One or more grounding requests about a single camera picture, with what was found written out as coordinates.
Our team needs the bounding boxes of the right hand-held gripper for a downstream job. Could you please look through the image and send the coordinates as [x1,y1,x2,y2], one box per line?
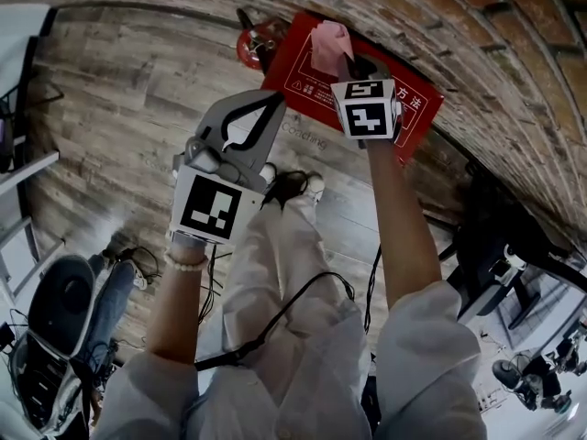
[329,51,405,143]

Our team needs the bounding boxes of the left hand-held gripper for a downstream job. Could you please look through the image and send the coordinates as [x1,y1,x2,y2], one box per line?
[167,88,286,248]

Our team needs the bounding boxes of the pink wiping cloth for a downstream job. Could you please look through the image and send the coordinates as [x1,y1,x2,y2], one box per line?
[309,19,355,78]

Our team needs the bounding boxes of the red fire extinguisher box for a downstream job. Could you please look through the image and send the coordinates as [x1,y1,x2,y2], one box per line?
[260,10,446,164]

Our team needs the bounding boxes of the person's left forearm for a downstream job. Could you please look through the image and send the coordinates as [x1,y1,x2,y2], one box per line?
[146,245,210,366]

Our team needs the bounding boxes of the person's right forearm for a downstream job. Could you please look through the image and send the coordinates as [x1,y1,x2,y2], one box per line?
[364,138,444,314]

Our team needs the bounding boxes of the red fire extinguisher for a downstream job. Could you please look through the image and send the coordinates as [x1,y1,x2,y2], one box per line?
[235,7,291,71]

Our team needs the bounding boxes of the person's left white shoe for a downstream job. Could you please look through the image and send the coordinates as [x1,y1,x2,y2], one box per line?
[260,161,280,194]

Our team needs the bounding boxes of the person's white shoe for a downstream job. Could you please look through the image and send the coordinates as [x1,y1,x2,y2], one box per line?
[303,173,326,206]
[260,161,280,194]

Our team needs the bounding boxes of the person's right white shoe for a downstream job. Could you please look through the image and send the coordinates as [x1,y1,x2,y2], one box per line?
[303,173,326,206]

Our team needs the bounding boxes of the person's white trousers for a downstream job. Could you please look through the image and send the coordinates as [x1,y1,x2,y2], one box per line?
[213,193,363,352]

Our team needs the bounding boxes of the white desk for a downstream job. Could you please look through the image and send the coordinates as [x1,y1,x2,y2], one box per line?
[0,149,61,302]

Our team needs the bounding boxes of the black office chair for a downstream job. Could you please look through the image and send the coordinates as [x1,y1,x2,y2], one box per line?
[437,226,542,332]

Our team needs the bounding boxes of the black monitor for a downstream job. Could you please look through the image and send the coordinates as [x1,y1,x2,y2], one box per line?
[0,98,22,176]

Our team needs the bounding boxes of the grey black swivel chair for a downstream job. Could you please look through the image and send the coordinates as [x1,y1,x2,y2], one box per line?
[26,253,96,359]

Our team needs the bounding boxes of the white bead bracelet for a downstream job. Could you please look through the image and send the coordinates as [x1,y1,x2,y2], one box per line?
[162,252,210,273]

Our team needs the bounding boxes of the thin black cable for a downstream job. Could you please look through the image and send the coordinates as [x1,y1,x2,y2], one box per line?
[363,243,384,335]

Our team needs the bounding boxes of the long black cable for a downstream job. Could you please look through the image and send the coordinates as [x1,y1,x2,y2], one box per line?
[193,270,355,371]

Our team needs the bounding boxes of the white security camera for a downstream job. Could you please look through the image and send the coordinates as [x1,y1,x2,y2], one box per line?
[503,243,528,270]

